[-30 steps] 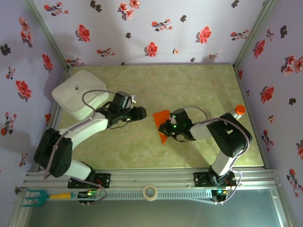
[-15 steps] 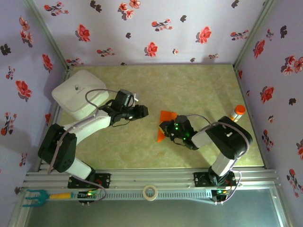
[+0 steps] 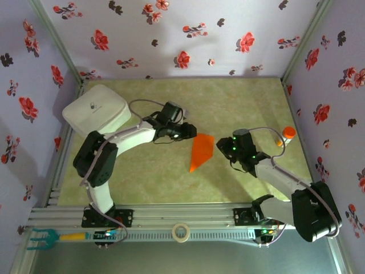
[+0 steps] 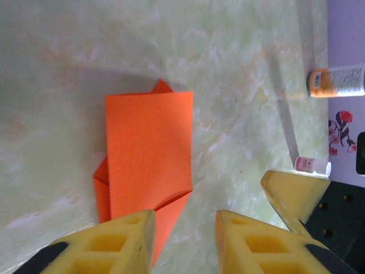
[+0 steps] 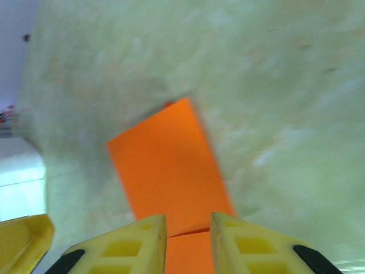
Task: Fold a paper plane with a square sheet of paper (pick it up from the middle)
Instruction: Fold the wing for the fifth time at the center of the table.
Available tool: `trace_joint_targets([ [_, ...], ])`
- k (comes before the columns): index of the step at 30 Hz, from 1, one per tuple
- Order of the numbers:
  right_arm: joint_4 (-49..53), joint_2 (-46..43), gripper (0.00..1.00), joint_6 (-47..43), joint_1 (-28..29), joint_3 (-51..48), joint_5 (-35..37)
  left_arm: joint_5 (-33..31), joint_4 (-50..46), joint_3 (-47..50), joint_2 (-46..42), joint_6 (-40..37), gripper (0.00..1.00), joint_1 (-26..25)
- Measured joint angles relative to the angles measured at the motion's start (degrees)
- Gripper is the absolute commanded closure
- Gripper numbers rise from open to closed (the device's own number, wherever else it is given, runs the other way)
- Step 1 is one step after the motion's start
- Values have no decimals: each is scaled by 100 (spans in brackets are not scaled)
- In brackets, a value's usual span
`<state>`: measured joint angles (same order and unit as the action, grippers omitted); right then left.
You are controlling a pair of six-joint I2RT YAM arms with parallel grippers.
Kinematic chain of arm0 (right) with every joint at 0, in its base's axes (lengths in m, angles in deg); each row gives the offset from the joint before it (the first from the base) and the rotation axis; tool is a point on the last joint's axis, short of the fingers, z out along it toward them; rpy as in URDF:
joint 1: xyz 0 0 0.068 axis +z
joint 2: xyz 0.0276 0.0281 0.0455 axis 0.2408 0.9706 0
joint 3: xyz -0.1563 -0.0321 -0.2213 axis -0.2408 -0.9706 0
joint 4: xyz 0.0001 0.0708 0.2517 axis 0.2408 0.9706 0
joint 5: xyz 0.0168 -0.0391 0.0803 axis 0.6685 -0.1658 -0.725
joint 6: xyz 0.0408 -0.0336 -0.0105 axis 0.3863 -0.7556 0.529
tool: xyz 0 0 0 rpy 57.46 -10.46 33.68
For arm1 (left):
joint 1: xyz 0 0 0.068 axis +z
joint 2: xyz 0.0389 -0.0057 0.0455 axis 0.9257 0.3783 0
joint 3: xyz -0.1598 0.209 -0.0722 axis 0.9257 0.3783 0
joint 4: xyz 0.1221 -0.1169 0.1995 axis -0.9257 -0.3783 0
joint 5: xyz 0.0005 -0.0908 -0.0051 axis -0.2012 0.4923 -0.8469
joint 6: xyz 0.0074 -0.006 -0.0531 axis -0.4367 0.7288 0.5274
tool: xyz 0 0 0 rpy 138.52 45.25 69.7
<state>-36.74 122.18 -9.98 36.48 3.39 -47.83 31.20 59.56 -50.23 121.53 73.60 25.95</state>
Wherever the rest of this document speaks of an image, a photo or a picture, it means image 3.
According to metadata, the grey metal sheet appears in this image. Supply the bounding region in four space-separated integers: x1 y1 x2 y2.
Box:
27 241 347 274

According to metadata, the white tape roll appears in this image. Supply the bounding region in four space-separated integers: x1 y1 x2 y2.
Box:
172 223 191 243

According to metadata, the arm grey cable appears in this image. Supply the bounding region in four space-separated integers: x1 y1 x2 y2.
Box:
246 127 343 248
79 98 168 247

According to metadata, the orange paper sheet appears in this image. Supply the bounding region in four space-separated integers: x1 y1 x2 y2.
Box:
189 133 215 174

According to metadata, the left arm grey cable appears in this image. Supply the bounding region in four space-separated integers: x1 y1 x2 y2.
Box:
79 98 168 247

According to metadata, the aluminium mounting rail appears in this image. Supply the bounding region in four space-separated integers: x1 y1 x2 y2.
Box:
28 204 340 229

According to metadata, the white plastic lidded box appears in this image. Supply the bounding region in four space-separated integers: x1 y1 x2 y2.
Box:
62 84 132 140

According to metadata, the aluminium corner post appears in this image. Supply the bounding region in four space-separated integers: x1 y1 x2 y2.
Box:
27 0 88 86
281 0 336 86

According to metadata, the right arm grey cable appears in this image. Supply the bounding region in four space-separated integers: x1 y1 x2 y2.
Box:
246 127 343 248

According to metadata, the teal rake with yellow handle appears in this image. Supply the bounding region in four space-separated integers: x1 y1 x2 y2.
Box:
27 228 88 251

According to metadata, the small bottle with orange cap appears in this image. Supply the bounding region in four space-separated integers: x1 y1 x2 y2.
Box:
275 126 297 148

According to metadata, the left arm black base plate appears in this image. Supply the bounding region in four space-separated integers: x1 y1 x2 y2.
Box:
82 209 135 228

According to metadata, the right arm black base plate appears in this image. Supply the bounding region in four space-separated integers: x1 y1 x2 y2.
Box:
233 207 285 226

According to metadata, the grey slotted cable duct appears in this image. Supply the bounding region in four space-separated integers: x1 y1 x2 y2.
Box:
85 230 256 242

